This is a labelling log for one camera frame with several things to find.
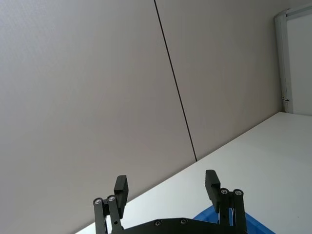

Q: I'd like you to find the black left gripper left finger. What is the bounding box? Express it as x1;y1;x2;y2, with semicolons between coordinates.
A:
92;175;130;234

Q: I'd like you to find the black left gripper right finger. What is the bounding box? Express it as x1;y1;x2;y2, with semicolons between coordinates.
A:
205;170;248;234

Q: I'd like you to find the blue plastic bin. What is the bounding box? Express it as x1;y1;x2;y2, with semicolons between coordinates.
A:
192;205;278;234

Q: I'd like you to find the white window frame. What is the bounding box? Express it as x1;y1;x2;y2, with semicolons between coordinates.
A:
274;5;312;114

